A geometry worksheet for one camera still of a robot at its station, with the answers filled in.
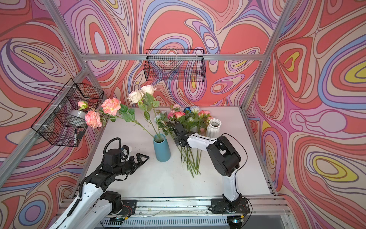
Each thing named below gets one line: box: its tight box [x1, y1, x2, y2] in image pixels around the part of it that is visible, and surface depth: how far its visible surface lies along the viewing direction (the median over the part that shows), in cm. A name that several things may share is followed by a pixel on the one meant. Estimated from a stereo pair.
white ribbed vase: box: [206, 118, 222, 139], surface depth 84 cm
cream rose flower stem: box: [127, 84, 162, 138], surface depth 71 cm
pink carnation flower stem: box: [77, 97, 158, 142], surface depth 58 cm
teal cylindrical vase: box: [152, 133, 172, 163], surface depth 82 cm
